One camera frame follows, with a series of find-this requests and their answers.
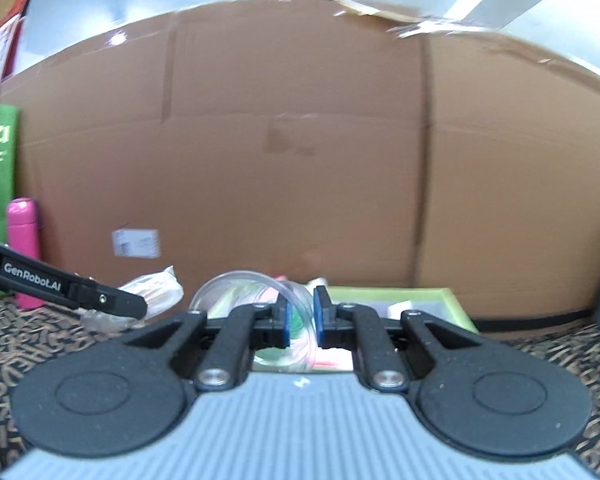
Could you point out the red wall calendar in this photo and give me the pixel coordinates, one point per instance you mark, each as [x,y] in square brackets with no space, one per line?
[5,15]

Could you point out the brown patterned tablecloth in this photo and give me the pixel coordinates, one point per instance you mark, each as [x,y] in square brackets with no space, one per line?
[10,360]

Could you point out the clear plastic bag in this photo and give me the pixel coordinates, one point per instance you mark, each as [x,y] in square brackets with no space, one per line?
[150,292]

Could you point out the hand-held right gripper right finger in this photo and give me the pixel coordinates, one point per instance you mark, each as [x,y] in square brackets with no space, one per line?
[322,320]

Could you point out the green-rimmed storage box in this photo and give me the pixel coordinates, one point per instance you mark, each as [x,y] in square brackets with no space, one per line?
[420,302]

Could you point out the clear plastic cup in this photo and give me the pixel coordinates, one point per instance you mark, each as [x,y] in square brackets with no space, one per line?
[250,305]

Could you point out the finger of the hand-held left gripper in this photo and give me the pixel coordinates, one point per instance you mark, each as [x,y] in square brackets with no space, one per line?
[112,302]

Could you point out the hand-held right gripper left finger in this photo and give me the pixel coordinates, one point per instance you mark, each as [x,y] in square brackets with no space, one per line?
[282,322]

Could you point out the large brown cardboard box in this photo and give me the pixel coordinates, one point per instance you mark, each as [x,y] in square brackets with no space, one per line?
[300,160]

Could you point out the pink bottle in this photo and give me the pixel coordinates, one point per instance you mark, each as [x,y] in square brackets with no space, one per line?
[24,250]

